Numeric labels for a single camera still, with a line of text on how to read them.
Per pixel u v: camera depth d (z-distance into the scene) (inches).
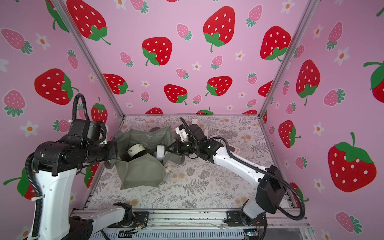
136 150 30.0
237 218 28.8
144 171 26.5
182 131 27.1
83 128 15.8
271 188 16.5
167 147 28.0
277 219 30.7
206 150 22.1
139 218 29.2
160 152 29.3
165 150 29.4
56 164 13.1
